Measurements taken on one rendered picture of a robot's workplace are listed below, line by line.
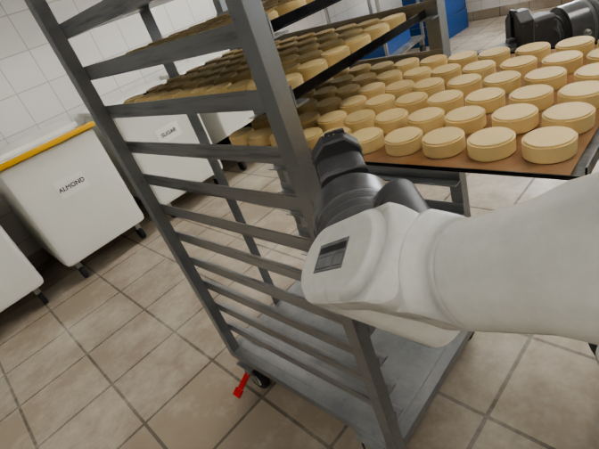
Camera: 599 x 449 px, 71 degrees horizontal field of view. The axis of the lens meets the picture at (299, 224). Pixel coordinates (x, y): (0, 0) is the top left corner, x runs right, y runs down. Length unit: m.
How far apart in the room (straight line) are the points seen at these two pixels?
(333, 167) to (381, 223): 0.19
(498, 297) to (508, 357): 1.19
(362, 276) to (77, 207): 2.42
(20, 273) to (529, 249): 2.55
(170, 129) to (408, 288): 2.59
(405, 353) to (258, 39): 0.93
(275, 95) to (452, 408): 1.00
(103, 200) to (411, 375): 2.00
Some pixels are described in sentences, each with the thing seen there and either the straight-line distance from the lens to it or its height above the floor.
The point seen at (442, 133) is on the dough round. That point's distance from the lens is 0.55.
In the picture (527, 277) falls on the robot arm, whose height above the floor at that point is 0.97.
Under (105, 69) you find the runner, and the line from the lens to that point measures 1.00.
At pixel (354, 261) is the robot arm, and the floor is 0.94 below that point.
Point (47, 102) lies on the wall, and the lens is 3.24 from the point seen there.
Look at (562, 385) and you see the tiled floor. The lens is 1.36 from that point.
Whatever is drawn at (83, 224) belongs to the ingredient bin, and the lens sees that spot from 2.64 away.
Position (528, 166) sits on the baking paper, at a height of 0.86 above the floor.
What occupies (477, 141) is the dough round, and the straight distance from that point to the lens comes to 0.51.
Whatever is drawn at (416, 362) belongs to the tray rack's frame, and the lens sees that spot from 1.22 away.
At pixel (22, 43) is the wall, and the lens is 3.25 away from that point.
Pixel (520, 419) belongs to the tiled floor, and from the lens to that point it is 1.30.
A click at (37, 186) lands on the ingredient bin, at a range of 2.56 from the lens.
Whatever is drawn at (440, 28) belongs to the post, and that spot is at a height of 0.92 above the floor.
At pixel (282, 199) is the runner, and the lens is 0.71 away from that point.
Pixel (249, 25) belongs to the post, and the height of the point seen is 1.06.
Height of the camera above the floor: 1.10
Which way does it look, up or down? 30 degrees down
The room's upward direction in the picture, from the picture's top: 20 degrees counter-clockwise
